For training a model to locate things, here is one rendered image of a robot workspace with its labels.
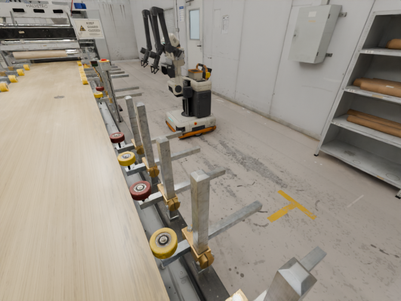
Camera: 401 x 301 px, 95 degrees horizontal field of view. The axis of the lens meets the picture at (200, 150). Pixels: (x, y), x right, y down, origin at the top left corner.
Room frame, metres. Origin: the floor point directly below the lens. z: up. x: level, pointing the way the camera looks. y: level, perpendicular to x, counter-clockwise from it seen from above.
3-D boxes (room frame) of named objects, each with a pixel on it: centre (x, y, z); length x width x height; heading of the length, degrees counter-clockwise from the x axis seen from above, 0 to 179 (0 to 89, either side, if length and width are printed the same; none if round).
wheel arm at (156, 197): (0.62, 0.07, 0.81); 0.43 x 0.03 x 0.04; 121
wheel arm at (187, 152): (0.84, 0.20, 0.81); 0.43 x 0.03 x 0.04; 121
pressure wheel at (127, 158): (0.74, 0.37, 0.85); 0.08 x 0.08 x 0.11
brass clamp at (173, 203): (0.56, 0.14, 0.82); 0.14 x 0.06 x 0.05; 31
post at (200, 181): (0.33, 0.00, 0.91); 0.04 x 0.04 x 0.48; 31
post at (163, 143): (0.54, 0.13, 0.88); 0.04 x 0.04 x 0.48; 31
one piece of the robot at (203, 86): (2.87, 0.09, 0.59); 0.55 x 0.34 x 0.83; 28
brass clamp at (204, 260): (0.35, 0.01, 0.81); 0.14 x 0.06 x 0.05; 31
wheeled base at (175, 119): (2.83, 0.17, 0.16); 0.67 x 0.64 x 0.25; 118
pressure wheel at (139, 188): (0.52, 0.24, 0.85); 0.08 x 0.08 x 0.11
